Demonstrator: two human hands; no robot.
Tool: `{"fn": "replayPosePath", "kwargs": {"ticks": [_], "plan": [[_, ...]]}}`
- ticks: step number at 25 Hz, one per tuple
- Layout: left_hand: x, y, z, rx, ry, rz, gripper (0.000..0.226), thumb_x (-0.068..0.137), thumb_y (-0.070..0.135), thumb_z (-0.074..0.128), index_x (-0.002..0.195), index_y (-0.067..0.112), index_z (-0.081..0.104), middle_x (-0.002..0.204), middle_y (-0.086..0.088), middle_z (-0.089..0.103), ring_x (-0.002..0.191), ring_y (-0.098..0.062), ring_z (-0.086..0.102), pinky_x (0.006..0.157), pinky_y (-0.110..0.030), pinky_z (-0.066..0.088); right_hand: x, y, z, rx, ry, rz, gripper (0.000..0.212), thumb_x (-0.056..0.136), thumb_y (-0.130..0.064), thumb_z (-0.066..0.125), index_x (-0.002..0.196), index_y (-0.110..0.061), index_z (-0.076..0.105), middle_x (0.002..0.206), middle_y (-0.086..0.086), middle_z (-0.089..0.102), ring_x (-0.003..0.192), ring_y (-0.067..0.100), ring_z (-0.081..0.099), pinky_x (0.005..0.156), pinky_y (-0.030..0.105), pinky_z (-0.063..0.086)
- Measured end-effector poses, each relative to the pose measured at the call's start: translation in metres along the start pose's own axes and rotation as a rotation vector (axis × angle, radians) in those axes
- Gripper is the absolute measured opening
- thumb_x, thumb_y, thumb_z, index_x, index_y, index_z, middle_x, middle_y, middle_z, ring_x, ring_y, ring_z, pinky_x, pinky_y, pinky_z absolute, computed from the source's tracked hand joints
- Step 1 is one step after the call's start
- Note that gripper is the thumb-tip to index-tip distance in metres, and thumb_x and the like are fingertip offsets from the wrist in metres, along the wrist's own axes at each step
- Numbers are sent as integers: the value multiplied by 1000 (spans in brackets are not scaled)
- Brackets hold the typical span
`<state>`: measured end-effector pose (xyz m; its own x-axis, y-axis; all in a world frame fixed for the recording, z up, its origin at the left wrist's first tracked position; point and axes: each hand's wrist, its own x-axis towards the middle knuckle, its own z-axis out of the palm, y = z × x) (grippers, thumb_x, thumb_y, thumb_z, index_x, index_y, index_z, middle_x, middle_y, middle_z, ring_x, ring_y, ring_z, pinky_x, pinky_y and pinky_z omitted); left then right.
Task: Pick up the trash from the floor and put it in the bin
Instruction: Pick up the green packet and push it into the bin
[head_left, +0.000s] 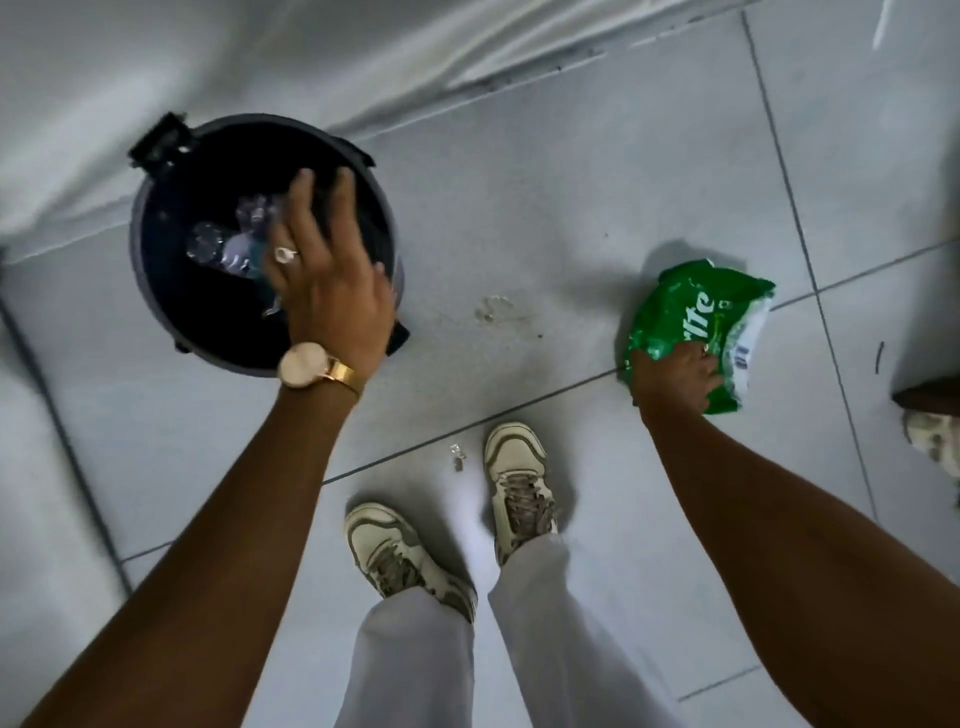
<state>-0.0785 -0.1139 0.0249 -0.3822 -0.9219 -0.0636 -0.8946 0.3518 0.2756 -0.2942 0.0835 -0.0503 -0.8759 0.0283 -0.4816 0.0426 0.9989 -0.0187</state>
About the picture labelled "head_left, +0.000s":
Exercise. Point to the person's left hand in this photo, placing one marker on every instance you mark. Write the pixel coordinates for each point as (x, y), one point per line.
(330, 300)

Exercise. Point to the person's right hand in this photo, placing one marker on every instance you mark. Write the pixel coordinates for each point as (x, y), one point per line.
(667, 379)

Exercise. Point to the person's left middle finger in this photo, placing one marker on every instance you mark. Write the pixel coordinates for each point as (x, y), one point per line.
(344, 210)

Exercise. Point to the person's right fingers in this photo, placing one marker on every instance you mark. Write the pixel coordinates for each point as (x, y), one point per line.
(701, 367)

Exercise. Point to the green plastic wrapper bag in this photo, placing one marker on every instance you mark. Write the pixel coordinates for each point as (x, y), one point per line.
(697, 300)

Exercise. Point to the person's left forearm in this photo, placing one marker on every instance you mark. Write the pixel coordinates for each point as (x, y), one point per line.
(210, 562)

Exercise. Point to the person's right forearm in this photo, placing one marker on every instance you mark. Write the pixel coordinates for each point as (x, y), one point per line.
(787, 570)

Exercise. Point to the clear plastic bottle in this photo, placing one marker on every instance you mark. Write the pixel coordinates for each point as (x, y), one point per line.
(256, 211)
(217, 247)

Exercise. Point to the rose gold wrist watch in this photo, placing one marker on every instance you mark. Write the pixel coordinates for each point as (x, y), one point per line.
(304, 365)

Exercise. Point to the thin black scrap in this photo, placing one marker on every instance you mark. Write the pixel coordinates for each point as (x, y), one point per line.
(879, 358)

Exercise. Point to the black round trash bin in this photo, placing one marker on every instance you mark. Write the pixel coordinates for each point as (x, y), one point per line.
(202, 322)

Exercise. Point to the white bed sheet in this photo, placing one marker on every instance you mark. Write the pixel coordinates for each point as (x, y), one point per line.
(225, 67)

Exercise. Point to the beige right sneaker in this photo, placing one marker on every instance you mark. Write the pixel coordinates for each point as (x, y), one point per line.
(517, 480)

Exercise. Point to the beige sneaker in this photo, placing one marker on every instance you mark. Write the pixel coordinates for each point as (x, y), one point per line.
(397, 555)
(517, 480)

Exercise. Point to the small clear plastic scrap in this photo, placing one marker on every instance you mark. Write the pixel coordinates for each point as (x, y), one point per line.
(458, 457)

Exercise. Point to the beige left sneaker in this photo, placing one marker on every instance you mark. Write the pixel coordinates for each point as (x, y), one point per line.
(397, 555)

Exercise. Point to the white trousers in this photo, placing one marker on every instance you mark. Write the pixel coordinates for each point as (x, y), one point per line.
(405, 675)

